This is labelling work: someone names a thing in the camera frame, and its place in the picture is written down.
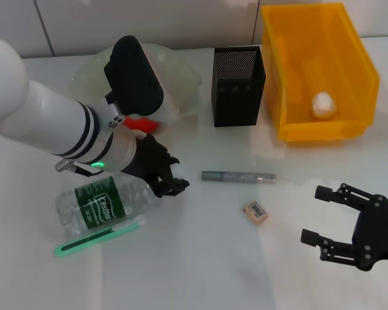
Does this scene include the green glass fruit bowl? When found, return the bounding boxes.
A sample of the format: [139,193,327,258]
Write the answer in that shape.
[70,43,203,126]

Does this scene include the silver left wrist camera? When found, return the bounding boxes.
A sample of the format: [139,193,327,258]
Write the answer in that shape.
[103,35,179,130]

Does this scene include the black mesh pen holder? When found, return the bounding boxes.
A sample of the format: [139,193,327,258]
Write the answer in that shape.
[210,46,266,128]

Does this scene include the beige eraser with barcode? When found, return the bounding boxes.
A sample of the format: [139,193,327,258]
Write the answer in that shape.
[241,200,269,226]

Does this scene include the white paper ball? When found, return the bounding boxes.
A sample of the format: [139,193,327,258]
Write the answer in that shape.
[310,90,338,120]

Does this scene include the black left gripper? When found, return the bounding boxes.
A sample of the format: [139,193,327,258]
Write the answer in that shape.
[128,133,191,199]

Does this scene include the yellow plastic bin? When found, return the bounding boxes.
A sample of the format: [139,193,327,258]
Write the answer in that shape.
[261,2,382,142]

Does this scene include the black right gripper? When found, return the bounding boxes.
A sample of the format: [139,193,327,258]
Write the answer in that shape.
[299,182,388,272]

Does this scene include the grey marker pen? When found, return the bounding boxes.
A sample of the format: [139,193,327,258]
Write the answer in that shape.
[200,170,278,185]

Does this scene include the clear water bottle green label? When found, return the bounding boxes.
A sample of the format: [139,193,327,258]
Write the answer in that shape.
[54,167,182,239]

